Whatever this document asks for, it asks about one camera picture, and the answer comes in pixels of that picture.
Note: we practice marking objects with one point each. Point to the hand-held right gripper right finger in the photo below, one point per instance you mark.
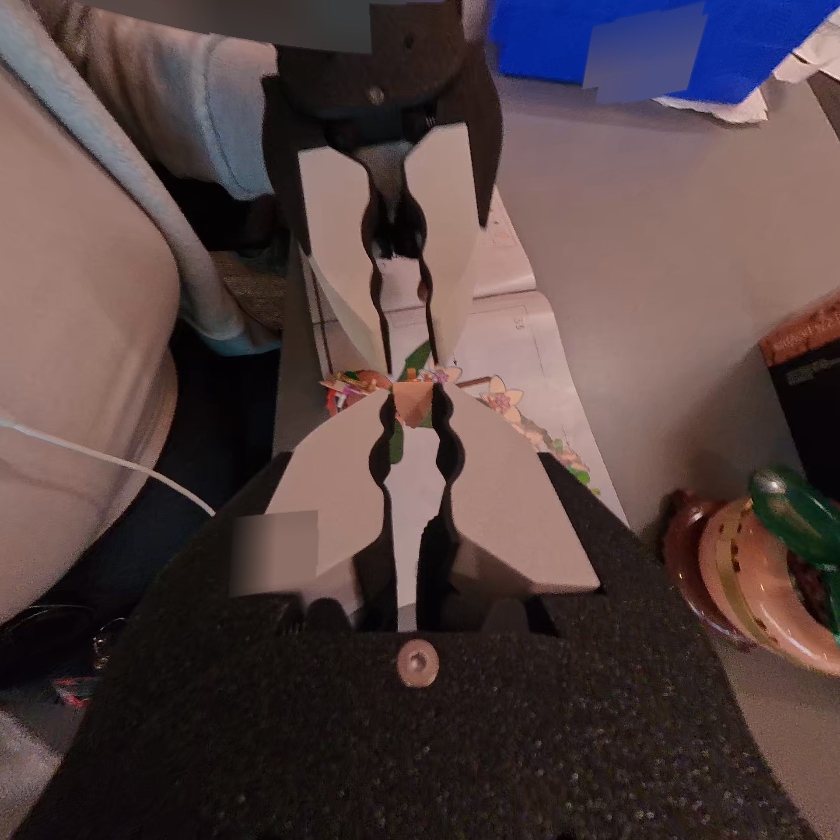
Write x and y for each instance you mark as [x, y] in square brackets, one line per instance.
[505, 512]

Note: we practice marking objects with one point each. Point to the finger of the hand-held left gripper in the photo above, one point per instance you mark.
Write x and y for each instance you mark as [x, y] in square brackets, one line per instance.
[334, 229]
[449, 210]

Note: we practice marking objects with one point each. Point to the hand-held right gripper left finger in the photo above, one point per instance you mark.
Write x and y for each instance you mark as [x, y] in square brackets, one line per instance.
[341, 472]

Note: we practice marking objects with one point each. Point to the colourful flower paper craft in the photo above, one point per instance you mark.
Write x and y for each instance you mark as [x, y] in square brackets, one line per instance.
[412, 405]

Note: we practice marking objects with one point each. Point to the person's left forearm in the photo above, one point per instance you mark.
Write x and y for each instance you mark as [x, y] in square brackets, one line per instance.
[164, 85]

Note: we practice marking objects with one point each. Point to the grey desk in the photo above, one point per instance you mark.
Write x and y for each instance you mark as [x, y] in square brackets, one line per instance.
[656, 275]

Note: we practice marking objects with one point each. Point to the woven brown slipper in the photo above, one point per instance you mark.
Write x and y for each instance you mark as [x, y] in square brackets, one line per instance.
[253, 289]

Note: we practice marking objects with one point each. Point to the white sheet with lines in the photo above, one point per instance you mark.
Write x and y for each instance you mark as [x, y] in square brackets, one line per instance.
[505, 308]

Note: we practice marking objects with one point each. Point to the paper flower garland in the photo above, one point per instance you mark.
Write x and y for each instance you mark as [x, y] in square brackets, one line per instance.
[504, 397]

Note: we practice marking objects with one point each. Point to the blue box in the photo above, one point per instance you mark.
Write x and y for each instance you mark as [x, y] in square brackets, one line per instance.
[538, 39]

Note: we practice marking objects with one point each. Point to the green glass cactus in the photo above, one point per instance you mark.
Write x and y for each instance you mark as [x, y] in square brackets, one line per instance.
[787, 505]

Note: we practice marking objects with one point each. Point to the white lace cloth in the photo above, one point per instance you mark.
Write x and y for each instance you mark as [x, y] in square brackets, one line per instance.
[741, 108]

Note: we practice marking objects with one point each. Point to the black box with brown top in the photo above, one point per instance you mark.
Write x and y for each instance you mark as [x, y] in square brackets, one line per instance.
[814, 400]

